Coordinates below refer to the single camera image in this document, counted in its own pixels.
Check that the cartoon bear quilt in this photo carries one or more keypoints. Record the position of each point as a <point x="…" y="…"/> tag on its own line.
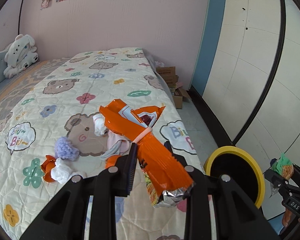
<point x="60" y="99"/>

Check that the person's right hand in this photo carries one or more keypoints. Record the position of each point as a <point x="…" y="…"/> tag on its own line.
<point x="288" y="215"/>

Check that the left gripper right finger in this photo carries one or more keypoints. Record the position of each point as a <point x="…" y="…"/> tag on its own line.
<point x="217" y="208"/>

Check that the yellow rimmed black trash bin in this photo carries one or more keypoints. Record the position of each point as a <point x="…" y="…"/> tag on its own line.
<point x="241" y="167"/>

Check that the pink cloth bundle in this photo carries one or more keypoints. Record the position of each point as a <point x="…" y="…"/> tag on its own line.
<point x="116" y="145"/>

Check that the white and blue wardrobe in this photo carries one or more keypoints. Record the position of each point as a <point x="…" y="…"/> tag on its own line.
<point x="248" y="74"/>

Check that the orange snack wrapper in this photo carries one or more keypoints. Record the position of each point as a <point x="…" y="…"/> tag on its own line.
<point x="167" y="181"/>

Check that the white cloth bundle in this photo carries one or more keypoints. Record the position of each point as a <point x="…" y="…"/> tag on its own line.
<point x="99" y="127"/>
<point x="62" y="173"/>

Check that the orange peel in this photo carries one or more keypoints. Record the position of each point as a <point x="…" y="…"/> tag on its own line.
<point x="47" y="167"/>
<point x="111" y="161"/>

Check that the green label snack bag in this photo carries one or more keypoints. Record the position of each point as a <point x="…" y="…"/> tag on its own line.
<point x="283" y="166"/>

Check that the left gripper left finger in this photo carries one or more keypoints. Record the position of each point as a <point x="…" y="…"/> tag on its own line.
<point x="65" y="215"/>

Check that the lilac yarn bundle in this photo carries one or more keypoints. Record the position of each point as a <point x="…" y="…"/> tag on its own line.
<point x="65" y="150"/>

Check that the open cardboard box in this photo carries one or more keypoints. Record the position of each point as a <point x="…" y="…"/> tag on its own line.
<point x="175" y="86"/>

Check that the white bear plush toy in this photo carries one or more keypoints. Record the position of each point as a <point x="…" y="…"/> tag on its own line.
<point x="21" y="54"/>

